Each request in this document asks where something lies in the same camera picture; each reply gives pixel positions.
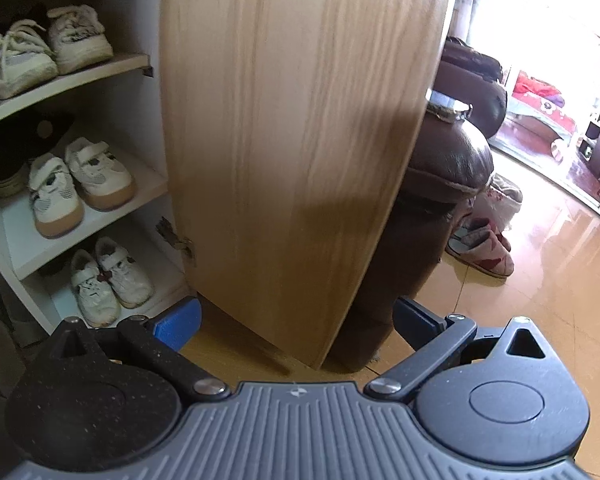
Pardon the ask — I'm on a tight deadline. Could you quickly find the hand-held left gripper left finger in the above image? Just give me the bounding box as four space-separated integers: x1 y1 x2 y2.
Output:
42 296 230 401

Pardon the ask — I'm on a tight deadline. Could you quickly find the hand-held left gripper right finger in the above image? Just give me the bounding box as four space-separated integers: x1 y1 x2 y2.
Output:
365 296 561 403

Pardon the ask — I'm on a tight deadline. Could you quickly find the white shoe maroon stripe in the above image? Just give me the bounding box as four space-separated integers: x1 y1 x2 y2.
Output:
95 236 156 310
70 248 122 329

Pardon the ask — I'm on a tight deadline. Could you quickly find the white velcro shoe tan sole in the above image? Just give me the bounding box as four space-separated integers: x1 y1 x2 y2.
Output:
27 152 86 240
64 136 136 212

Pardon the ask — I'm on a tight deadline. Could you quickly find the white shoe cabinet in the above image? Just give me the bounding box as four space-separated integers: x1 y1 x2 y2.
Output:
0 0 196 341

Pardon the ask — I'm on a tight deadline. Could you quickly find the white lace-up sneaker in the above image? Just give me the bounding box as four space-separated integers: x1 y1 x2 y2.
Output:
46 4 115 76
0 19 60 101

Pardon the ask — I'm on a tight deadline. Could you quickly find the pink and red slipper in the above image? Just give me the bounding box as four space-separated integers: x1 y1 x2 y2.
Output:
445 227 516 278
460 212 512 251

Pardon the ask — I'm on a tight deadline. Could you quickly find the brown leather sofa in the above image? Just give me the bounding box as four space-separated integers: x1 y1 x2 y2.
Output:
325 110 496 373
437 37 509 140

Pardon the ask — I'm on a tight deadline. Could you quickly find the dark shoe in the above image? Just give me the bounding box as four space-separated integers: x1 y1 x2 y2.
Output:
37 255 76 278

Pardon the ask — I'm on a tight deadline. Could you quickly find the floral plastic bag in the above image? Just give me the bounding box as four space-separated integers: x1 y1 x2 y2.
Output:
467 172 523 231

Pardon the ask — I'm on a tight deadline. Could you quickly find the grey boot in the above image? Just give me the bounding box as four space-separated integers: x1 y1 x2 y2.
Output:
0 310 28 396

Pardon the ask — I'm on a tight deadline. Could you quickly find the wooden cabinet door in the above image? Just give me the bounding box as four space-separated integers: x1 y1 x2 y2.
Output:
159 0 461 371

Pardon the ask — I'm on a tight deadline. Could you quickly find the black high-top sneaker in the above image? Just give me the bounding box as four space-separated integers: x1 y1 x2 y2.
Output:
0 130 31 198
27 110 76 156

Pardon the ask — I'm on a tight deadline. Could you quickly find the red floral bedding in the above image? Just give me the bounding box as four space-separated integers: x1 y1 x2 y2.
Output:
510 72 583 141

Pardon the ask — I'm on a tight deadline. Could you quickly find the dark cabinet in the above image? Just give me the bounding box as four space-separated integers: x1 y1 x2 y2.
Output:
577 120 600 166

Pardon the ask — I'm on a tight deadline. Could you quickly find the white curtain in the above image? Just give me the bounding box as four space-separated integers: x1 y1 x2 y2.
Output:
452 0 486 41

